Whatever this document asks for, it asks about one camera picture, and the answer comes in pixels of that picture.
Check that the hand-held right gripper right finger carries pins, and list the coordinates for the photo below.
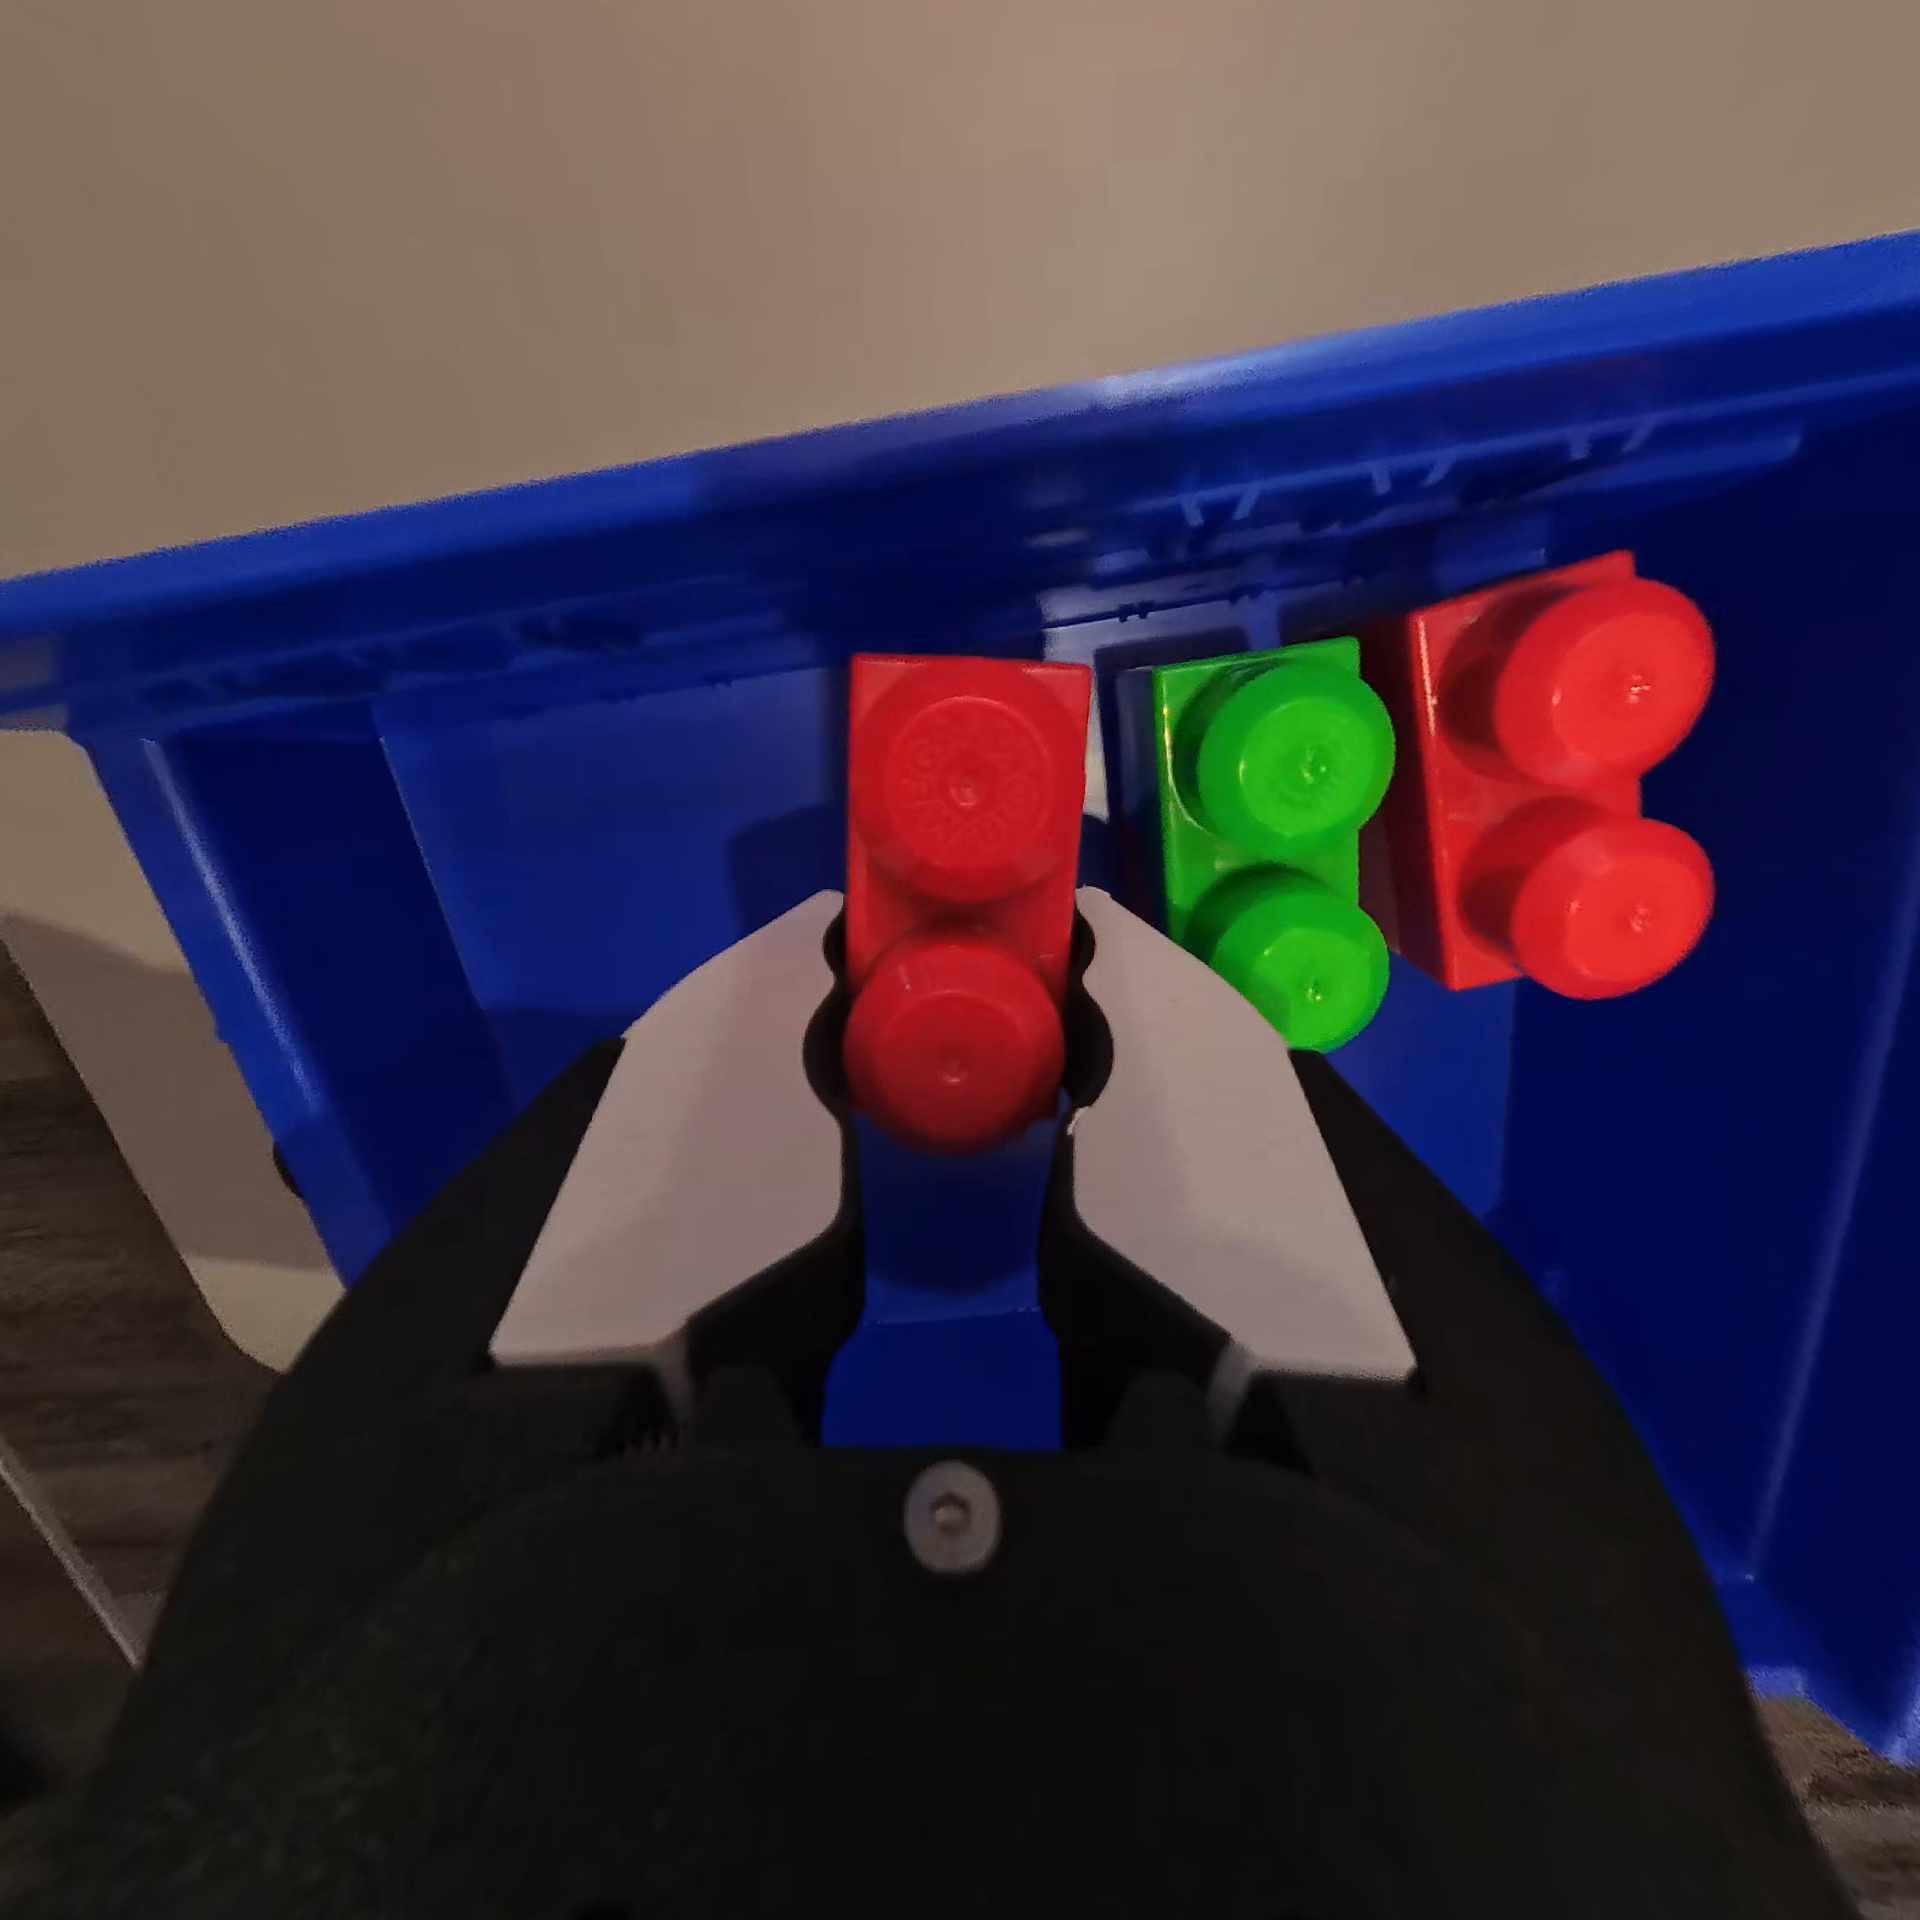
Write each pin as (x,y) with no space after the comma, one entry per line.
(1229,1185)

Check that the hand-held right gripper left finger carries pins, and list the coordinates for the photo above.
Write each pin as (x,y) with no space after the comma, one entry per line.
(675,1185)

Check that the blue plastic bin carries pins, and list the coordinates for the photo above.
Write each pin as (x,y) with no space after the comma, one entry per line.
(524,826)

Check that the green mega block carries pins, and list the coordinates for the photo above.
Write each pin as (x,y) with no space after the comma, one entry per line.
(1276,781)

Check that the long red mega block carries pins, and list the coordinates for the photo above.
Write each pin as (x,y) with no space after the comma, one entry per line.
(961,797)
(1575,692)

